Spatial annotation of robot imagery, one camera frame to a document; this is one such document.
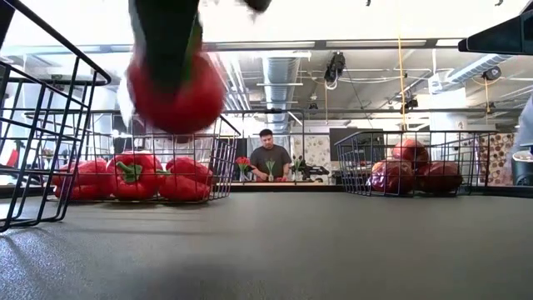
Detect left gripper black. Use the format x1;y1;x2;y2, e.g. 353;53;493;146
128;0;272;91

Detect red tomato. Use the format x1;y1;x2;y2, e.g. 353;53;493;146
126;49;228;135

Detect dark red apple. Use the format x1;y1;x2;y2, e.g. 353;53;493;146
368;160;416;195
416;161;464;194

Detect black wire basket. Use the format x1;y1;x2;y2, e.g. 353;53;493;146
334;129;499;197
0;0;112;233

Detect person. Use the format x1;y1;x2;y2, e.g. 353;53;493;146
249;127;292;183
515;94;533;148

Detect circle patterned panel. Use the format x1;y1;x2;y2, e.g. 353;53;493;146
474;132;522;187

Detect grey trash bin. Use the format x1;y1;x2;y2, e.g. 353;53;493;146
511;147;533;187

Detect red tulips in vase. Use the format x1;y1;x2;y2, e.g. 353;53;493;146
235;156;252;183

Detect wooden far table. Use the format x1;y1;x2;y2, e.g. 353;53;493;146
231;179;346;193

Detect white perforated ceiling duct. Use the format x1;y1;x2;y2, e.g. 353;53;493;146
447;52;528;84

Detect black ceiling cord reel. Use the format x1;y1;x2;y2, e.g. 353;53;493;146
323;52;347;91
482;65;503;81

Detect gold wire basket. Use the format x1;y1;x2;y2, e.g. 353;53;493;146
24;108;242;205

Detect yellow hanging cord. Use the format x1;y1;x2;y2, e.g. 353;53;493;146
394;0;407;133

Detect silver ceiling duct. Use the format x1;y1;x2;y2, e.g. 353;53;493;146
261;56;301;133

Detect black wall screen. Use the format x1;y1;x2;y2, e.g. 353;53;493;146
328;127;386;163

